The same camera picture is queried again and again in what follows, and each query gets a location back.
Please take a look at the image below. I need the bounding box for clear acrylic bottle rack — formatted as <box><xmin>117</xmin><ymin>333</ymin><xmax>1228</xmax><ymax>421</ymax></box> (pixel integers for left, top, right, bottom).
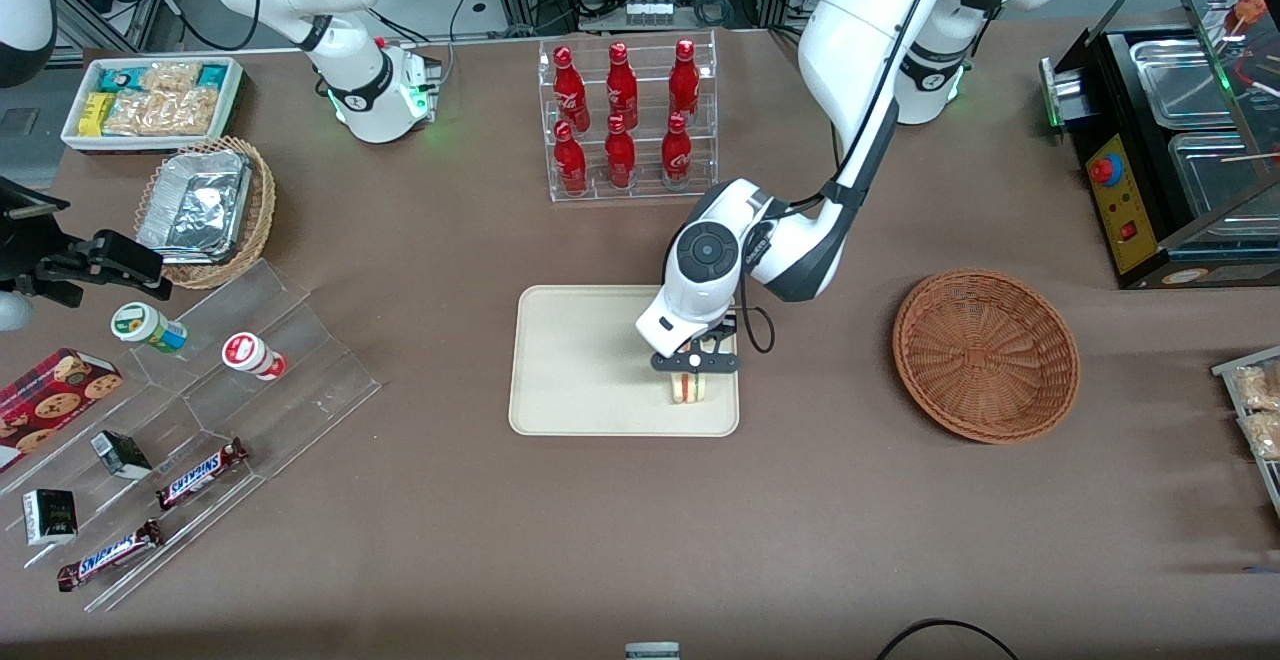
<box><xmin>537</xmin><ymin>30</ymin><xmax>720</xmax><ymax>205</ymax></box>

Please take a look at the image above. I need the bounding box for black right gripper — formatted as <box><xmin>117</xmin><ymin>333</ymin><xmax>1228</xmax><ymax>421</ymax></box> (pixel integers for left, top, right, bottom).
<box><xmin>0</xmin><ymin>177</ymin><xmax>174</xmax><ymax>309</ymax></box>

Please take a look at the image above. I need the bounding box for yellow snack packet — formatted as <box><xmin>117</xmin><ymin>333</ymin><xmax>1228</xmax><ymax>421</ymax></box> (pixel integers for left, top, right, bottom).
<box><xmin>77</xmin><ymin>92</ymin><xmax>117</xmax><ymax>139</ymax></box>

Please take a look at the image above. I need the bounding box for large brown wicker basket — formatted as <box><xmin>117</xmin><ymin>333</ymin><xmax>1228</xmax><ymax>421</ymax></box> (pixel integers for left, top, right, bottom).
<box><xmin>892</xmin><ymin>269</ymin><xmax>1082</xmax><ymax>445</ymax></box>

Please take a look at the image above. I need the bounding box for red lid yoghurt cup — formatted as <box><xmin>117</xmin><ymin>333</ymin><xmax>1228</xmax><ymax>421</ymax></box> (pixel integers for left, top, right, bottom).
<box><xmin>221</xmin><ymin>332</ymin><xmax>289</xmax><ymax>383</ymax></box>

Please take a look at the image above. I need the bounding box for green lid yoghurt cup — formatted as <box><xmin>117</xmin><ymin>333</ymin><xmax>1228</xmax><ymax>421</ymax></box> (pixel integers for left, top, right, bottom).
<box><xmin>110</xmin><ymin>302</ymin><xmax>189</xmax><ymax>356</ymax></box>

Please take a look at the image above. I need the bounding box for beige rectangular tray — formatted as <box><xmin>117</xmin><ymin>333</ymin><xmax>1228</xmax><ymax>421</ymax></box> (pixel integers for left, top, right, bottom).
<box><xmin>508</xmin><ymin>285</ymin><xmax>741</xmax><ymax>438</ymax></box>

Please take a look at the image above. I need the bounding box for small light wicker basket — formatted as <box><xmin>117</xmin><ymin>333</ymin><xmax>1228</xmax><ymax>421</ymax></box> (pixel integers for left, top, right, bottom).
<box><xmin>133</xmin><ymin>136</ymin><xmax>278</xmax><ymax>291</ymax></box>

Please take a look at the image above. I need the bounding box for grey metal snack tray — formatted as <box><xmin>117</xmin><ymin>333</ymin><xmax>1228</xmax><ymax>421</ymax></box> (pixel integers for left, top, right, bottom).
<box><xmin>1210</xmin><ymin>345</ymin><xmax>1280</xmax><ymax>521</ymax></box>

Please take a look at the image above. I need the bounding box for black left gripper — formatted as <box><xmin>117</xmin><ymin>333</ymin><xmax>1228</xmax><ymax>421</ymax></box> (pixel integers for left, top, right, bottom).
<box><xmin>651</xmin><ymin>316</ymin><xmax>743</xmax><ymax>375</ymax></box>

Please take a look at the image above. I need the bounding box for clear acrylic stepped display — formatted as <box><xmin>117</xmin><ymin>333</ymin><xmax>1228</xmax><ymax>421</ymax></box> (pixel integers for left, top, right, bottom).
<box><xmin>0</xmin><ymin>258</ymin><xmax>384</xmax><ymax>614</ymax></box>

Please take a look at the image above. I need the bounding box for white rectangular snack bin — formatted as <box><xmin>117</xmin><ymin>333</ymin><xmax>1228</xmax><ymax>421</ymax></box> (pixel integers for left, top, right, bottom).
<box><xmin>60</xmin><ymin>56</ymin><xmax>246</xmax><ymax>155</ymax></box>

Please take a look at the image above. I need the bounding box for small clear cracker bag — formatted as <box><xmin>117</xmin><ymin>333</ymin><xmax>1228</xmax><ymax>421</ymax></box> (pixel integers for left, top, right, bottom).
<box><xmin>140</xmin><ymin>61</ymin><xmax>203</xmax><ymax>97</ymax></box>

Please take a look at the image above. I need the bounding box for black cable loop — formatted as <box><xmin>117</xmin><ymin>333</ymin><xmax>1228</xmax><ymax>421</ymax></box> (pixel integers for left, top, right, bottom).
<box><xmin>875</xmin><ymin>618</ymin><xmax>1022</xmax><ymax>660</ymax></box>

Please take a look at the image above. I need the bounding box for brown Snickers bar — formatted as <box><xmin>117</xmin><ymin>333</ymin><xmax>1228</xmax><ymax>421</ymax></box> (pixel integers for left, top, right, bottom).
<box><xmin>56</xmin><ymin>518</ymin><xmax>166</xmax><ymax>594</ymax></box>
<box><xmin>155</xmin><ymin>437</ymin><xmax>250</xmax><ymax>513</ymax></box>

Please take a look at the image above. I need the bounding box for small black chocolate box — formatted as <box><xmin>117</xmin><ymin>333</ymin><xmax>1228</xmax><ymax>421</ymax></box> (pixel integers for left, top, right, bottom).
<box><xmin>90</xmin><ymin>430</ymin><xmax>154</xmax><ymax>482</ymax></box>
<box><xmin>22</xmin><ymin>488</ymin><xmax>80</xmax><ymax>548</ymax></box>

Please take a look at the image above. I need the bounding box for large clear cracker bag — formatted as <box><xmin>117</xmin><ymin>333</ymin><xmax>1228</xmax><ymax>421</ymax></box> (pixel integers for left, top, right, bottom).
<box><xmin>103</xmin><ymin>87</ymin><xmax>223</xmax><ymax>139</ymax></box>

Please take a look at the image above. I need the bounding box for red plaid cookie box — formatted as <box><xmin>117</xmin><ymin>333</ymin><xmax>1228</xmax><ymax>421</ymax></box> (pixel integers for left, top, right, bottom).
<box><xmin>0</xmin><ymin>347</ymin><xmax>125</xmax><ymax>475</ymax></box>

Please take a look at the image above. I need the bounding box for aluminium foil container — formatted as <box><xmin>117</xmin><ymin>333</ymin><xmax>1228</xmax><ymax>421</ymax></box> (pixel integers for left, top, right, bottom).
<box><xmin>135</xmin><ymin>149</ymin><xmax>254</xmax><ymax>267</ymax></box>

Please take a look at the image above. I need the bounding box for red cola bottle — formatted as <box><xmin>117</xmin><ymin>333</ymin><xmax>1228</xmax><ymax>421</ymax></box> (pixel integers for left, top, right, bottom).
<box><xmin>660</xmin><ymin>112</ymin><xmax>694</xmax><ymax>191</ymax></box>
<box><xmin>668</xmin><ymin>38</ymin><xmax>701</xmax><ymax>123</ymax></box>
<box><xmin>552</xmin><ymin>120</ymin><xmax>589</xmax><ymax>197</ymax></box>
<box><xmin>603</xmin><ymin>115</ymin><xmax>638</xmax><ymax>192</ymax></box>
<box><xmin>605</xmin><ymin>42</ymin><xmax>640</xmax><ymax>131</ymax></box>
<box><xmin>552</xmin><ymin>46</ymin><xmax>590</xmax><ymax>133</ymax></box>

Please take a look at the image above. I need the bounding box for black food warmer cabinet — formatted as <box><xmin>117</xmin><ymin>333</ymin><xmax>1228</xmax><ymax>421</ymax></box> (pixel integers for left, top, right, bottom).
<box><xmin>1039</xmin><ymin>0</ymin><xmax>1280</xmax><ymax>291</ymax></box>

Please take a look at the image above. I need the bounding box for clear fried snack bag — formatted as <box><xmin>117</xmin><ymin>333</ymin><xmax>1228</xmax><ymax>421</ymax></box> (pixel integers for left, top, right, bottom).
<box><xmin>1238</xmin><ymin>410</ymin><xmax>1280</xmax><ymax>461</ymax></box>
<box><xmin>1231</xmin><ymin>362</ymin><xmax>1280</xmax><ymax>413</ymax></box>

